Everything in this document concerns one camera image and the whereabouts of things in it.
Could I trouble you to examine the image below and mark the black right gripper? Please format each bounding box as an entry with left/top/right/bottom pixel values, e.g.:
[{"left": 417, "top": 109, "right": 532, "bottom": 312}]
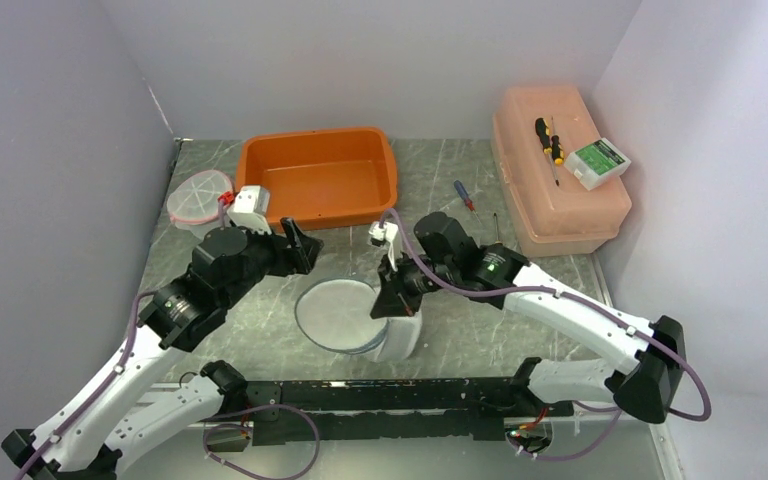
[{"left": 371, "top": 248, "right": 458, "bottom": 317}]

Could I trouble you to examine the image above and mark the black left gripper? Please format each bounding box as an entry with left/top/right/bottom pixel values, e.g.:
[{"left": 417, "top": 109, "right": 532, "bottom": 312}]
[{"left": 219, "top": 216, "right": 323, "bottom": 309}]

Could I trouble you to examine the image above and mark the white mesh blue-zip laundry bag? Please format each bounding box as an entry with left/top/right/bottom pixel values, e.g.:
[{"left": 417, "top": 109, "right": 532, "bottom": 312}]
[{"left": 294, "top": 278, "right": 423, "bottom": 363}]

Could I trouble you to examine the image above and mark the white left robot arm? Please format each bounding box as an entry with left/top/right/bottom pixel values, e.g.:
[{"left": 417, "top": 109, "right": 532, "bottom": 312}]
[{"left": 1, "top": 217, "right": 324, "bottom": 479}]

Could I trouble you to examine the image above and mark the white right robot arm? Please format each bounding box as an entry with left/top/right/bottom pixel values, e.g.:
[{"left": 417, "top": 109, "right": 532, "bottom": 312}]
[{"left": 369, "top": 210, "right": 689, "bottom": 424}]

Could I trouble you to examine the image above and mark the white mesh pink-zip laundry bag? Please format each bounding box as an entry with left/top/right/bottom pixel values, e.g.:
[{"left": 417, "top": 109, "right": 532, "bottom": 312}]
[{"left": 166, "top": 170, "right": 232, "bottom": 239}]

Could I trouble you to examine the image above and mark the orange plastic tub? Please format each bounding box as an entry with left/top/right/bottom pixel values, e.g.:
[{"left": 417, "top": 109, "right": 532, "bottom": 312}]
[{"left": 234, "top": 126, "right": 398, "bottom": 230}]

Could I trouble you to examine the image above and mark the black yellow screwdriver on table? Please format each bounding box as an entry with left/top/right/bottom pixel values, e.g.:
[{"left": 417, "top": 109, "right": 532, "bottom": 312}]
[{"left": 492, "top": 212, "right": 502, "bottom": 244}]

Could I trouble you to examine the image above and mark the blue red screwdriver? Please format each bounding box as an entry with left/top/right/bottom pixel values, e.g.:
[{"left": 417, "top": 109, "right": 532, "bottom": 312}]
[{"left": 453, "top": 180, "right": 476, "bottom": 213}]

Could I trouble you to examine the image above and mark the thin black yellow screwdriver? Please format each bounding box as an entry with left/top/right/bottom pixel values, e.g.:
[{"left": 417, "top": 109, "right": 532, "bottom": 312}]
[{"left": 550, "top": 117, "right": 564, "bottom": 186}]

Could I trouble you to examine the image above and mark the translucent pink storage box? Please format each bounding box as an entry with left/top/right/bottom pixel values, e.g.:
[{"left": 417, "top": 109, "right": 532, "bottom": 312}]
[{"left": 491, "top": 86, "right": 632, "bottom": 257}]

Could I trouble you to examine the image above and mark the large black yellow screwdriver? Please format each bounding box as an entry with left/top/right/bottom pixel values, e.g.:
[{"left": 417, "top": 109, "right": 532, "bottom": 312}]
[{"left": 534, "top": 117, "right": 552, "bottom": 155}]

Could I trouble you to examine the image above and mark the white green small box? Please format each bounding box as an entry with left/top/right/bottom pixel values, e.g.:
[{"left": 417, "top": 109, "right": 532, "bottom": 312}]
[{"left": 563, "top": 138, "right": 631, "bottom": 191}]

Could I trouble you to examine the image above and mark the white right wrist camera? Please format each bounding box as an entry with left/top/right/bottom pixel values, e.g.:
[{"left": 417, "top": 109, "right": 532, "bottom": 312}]
[{"left": 368, "top": 220, "right": 403, "bottom": 271}]

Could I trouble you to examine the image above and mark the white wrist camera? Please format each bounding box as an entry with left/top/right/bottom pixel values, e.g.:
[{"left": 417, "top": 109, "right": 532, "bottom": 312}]
[
  {"left": 218, "top": 185, "right": 272, "bottom": 235},
  {"left": 368, "top": 220, "right": 403, "bottom": 271}
]

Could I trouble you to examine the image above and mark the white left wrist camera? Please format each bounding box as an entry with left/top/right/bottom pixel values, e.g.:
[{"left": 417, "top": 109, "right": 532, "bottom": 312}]
[{"left": 218, "top": 185, "right": 272, "bottom": 235}]

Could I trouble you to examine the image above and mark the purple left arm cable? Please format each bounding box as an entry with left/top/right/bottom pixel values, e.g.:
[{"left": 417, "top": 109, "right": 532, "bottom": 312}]
[{"left": 12, "top": 291, "right": 153, "bottom": 480}]

